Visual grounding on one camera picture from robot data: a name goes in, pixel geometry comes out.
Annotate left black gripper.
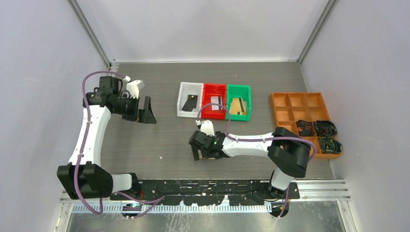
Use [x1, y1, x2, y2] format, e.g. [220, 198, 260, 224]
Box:
[113, 94, 156, 123]

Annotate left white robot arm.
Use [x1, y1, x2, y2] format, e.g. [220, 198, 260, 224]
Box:
[57, 76, 157, 200]

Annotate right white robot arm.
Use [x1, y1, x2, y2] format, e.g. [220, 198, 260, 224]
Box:
[189, 127, 315, 199]

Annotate black card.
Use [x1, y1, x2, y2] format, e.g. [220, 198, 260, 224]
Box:
[181, 94, 198, 112]

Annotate white striped card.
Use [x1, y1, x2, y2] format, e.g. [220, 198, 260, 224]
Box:
[210, 96, 223, 111]

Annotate white plastic bin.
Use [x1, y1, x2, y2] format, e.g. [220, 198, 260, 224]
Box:
[176, 82, 204, 118]

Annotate red plastic bin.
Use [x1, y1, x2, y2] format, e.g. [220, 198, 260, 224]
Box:
[201, 83, 227, 120]

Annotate green plastic bin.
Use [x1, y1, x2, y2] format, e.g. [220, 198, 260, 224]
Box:
[227, 85, 252, 122]

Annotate orange compartment tray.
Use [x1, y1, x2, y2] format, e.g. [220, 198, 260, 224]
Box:
[270, 92, 342, 159]

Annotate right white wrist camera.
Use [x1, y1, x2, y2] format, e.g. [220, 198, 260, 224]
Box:
[195, 119, 215, 136]

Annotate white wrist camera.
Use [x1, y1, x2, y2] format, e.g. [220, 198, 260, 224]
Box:
[195, 119, 215, 136]
[124, 76, 145, 99]

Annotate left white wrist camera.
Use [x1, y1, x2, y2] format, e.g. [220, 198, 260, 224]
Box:
[124, 76, 145, 99]

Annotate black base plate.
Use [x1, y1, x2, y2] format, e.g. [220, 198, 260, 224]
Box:
[124, 179, 285, 206]

